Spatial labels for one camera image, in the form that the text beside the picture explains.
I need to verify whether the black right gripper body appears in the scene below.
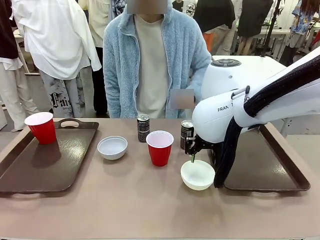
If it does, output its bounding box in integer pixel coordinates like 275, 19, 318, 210
184, 134, 214, 156

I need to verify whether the black tripod stand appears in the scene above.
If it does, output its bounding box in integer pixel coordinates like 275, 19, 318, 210
260, 0, 281, 59

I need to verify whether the person in blue fleece jacket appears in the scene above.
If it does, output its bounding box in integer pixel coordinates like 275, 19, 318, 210
102, 0, 214, 119

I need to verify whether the brown plastic serving tray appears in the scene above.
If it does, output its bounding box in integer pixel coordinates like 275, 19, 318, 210
223, 122, 312, 193
0, 118, 100, 199

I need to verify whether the person in white shirt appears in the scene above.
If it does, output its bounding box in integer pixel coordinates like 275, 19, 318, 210
11, 0, 103, 118

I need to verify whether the person in colourful patterned shirt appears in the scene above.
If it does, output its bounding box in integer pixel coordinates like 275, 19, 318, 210
284, 0, 320, 66

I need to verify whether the black drink can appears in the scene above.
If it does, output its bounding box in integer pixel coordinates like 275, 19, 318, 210
180, 119, 195, 151
136, 113, 151, 144

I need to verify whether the person in dark maroon sweater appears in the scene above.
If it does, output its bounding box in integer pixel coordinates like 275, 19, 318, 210
0, 0, 41, 132

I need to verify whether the white bowl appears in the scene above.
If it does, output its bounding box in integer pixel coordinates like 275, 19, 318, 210
96, 135, 129, 161
180, 160, 216, 191

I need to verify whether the black cable sleeve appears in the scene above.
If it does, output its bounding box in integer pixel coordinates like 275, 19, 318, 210
213, 52, 320, 189

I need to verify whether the red plastic cup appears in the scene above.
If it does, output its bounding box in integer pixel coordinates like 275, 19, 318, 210
24, 111, 58, 146
145, 130, 175, 168

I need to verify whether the person in black top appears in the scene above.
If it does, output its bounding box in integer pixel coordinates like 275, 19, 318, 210
192, 0, 236, 56

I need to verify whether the white background table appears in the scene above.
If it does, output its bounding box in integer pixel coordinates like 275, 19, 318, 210
258, 28, 291, 59

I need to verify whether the person in black dress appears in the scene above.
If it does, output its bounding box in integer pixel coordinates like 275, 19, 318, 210
236, 0, 275, 56

